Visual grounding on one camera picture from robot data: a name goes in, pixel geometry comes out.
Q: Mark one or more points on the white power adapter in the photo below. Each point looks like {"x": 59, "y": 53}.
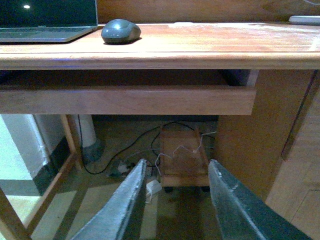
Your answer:
{"x": 153, "y": 187}

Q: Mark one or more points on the white flat device on desk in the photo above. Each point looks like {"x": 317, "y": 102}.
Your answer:
{"x": 310, "y": 20}

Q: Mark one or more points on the grey laptop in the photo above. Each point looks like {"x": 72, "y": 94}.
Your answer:
{"x": 46, "y": 21}

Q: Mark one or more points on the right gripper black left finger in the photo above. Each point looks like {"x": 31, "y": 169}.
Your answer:
{"x": 121, "y": 217}

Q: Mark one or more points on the wooden rolling stand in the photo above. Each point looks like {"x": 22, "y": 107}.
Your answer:
{"x": 183, "y": 162}

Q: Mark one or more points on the grey computer mouse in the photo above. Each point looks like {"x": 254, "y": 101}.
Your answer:
{"x": 120, "y": 31}

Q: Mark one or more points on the wooden desk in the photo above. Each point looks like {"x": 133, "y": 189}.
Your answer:
{"x": 286, "y": 57}

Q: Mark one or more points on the wooden pull-out keyboard tray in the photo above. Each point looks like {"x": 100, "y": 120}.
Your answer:
{"x": 124, "y": 92}

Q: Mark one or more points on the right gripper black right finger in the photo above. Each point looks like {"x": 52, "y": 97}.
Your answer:
{"x": 241, "y": 215}

